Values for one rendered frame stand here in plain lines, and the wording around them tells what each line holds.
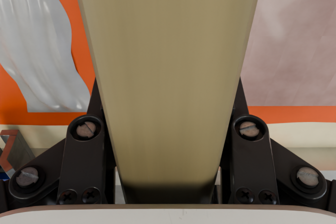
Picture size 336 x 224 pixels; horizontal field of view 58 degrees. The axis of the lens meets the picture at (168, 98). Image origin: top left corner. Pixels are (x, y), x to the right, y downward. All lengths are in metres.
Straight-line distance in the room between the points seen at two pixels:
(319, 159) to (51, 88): 0.33
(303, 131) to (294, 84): 0.09
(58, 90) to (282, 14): 0.22
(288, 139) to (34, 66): 0.31
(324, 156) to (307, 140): 0.03
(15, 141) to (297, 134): 0.33
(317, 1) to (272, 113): 0.14
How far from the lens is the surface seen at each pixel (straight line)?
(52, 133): 0.41
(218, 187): 1.13
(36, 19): 0.28
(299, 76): 0.33
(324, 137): 0.44
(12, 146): 0.36
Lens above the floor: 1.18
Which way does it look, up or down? 43 degrees down
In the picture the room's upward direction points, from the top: 180 degrees clockwise
